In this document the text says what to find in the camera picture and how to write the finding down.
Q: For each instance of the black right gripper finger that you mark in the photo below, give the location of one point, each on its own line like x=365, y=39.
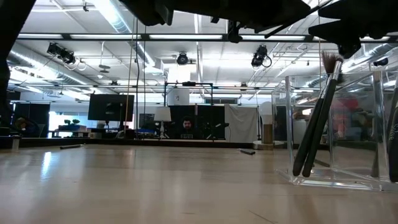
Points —
x=339, y=29
x=345, y=9

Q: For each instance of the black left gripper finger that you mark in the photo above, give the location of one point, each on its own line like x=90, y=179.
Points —
x=276, y=7
x=280, y=21

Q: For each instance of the brown fan makeup brush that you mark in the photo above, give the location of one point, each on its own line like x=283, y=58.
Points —
x=320, y=130

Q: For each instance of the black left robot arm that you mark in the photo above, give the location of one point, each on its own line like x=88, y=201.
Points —
x=149, y=12

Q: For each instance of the background black robot arm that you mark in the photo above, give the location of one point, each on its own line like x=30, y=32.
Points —
x=217, y=126

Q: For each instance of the white box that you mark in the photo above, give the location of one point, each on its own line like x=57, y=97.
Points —
x=178, y=97

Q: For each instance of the clear acrylic organizer container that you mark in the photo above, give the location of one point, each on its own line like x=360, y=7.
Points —
x=289, y=130

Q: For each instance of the grey hanging cloth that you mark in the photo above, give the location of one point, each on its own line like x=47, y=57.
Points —
x=241, y=124

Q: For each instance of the bulb lamp with wooden base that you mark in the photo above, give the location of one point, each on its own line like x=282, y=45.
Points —
x=267, y=137

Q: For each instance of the person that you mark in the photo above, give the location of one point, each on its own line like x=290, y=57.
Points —
x=187, y=124
x=26, y=126

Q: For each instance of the white table lamp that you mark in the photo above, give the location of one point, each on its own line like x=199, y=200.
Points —
x=162, y=114

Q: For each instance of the black television screen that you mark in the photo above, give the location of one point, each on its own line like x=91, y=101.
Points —
x=109, y=107

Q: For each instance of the ceiling spotlight cluster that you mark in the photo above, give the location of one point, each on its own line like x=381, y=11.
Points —
x=65, y=56

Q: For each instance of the silver ventilation duct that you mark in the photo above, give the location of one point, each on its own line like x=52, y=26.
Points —
x=109, y=15
x=376, y=49
x=25, y=62

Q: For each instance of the black ceiling camera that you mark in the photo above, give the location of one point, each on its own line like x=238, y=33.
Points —
x=381, y=62
x=182, y=58
x=258, y=57

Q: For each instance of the black background frame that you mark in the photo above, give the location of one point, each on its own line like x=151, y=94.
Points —
x=199, y=83

